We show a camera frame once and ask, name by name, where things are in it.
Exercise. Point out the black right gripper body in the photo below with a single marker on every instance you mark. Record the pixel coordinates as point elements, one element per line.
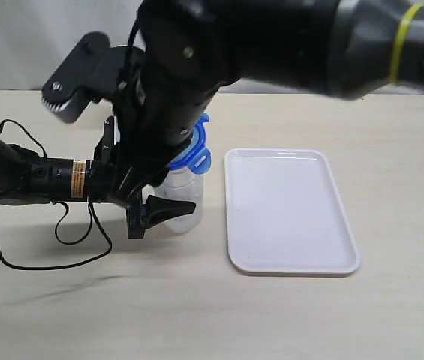
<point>158,92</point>

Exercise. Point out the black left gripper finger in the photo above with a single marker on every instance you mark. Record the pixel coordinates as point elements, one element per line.
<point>159,210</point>

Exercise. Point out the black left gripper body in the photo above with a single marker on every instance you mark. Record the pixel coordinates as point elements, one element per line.
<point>106,183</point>

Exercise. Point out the clear plastic tall container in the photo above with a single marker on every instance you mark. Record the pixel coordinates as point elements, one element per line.
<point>183,185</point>

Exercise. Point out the blue plastic container lid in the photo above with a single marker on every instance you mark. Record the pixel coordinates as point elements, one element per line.
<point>196,157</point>

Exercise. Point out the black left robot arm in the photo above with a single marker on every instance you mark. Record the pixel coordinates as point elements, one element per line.
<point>29,178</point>

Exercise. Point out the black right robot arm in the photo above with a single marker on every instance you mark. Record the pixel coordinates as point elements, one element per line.
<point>338,49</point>

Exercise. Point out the white rectangular plastic tray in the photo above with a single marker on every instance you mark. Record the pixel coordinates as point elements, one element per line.
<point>285,216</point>

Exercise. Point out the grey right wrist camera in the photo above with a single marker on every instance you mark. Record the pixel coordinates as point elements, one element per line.
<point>69,111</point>

